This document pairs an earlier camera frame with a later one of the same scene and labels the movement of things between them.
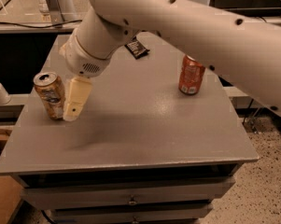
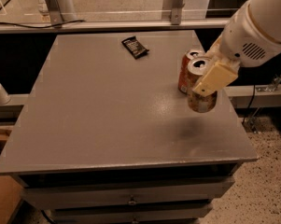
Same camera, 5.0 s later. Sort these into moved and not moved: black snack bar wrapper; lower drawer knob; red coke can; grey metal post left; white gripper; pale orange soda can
Moved: white gripper; pale orange soda can
Not moved: grey metal post left; red coke can; black snack bar wrapper; lower drawer knob
